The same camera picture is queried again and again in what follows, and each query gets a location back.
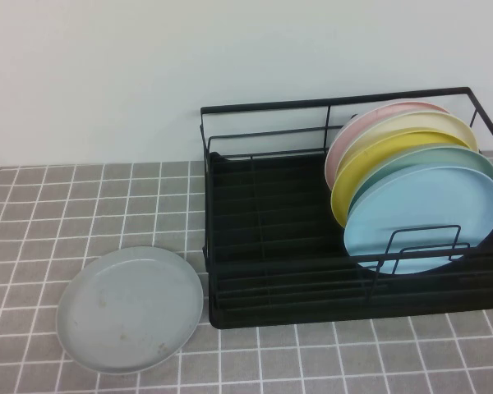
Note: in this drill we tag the grey checked tablecloth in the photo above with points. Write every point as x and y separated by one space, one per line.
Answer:
107 197

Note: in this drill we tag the light blue round plate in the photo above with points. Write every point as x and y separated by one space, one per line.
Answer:
415 205

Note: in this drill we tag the pink round plate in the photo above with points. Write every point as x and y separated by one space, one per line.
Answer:
353 127

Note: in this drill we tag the green round plate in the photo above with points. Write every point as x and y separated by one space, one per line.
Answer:
456 158

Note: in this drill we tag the yellow round plate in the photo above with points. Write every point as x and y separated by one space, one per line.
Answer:
353 182

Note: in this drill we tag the grey round plate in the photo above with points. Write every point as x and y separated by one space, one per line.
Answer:
131 303

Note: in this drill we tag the cream round plate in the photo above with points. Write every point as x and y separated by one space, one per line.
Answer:
435 127

